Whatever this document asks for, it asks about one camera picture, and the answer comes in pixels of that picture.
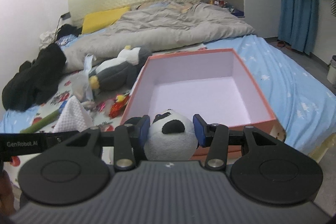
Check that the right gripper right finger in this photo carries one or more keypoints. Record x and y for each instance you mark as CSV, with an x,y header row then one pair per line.
x,y
259,166

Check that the blue surgical mask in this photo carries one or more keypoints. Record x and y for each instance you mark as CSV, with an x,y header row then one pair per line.
x,y
88,74

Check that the grey duvet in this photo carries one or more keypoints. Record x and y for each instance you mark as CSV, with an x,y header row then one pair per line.
x,y
157,28

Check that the clear zip bag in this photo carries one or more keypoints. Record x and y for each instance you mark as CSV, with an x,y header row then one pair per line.
x,y
80,87

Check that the black clothing pile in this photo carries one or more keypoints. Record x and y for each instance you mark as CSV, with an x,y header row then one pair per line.
x,y
37,81

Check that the green massage hammer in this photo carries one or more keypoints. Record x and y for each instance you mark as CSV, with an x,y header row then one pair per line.
x,y
42,123

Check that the pink cardboard box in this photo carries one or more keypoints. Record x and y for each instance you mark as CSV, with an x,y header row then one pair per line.
x,y
212,83

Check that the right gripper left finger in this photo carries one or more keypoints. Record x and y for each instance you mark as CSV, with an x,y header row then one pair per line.
x,y
81,166

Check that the white trash bin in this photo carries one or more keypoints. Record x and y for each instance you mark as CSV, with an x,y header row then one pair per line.
x,y
331,75

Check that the floral plastic mat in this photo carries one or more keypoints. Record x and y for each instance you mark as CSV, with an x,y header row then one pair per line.
x,y
15,121

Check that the grey white penguin plush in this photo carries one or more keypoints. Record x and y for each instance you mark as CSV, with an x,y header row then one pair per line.
x,y
121,71

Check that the red foil packet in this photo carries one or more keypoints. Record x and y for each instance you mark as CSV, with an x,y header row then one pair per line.
x,y
118,106

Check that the blue curtain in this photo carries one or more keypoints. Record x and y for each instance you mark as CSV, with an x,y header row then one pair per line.
x,y
298,24

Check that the small panda plush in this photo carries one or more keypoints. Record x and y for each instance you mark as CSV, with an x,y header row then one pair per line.
x,y
171,137

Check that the bottles on shelf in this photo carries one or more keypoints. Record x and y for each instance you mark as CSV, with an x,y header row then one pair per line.
x,y
219,3

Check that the light blue bedsheet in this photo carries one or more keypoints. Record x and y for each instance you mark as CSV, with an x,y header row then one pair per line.
x,y
303,106

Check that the white cloth pile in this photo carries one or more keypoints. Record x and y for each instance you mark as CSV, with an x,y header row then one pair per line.
x,y
46,38

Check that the person left hand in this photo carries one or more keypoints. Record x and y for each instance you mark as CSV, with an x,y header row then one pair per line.
x,y
6,194

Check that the white tissue paper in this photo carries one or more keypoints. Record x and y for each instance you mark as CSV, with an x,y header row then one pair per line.
x,y
74,117

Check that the yellow pillow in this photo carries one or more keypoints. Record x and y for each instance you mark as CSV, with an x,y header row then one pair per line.
x,y
98,20

